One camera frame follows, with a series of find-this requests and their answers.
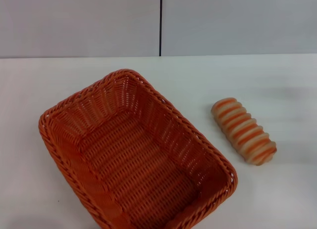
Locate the orange woven plastic basket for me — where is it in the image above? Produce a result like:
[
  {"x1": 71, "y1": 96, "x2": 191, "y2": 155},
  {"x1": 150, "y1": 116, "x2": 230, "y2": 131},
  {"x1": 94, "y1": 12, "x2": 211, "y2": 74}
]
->
[{"x1": 38, "y1": 69, "x2": 238, "y2": 229}]

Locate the orange cream striped toy bread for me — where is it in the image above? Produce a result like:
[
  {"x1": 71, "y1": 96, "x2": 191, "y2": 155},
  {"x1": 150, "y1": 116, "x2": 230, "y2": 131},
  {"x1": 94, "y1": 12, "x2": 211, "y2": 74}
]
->
[{"x1": 211, "y1": 97, "x2": 277, "y2": 167}]

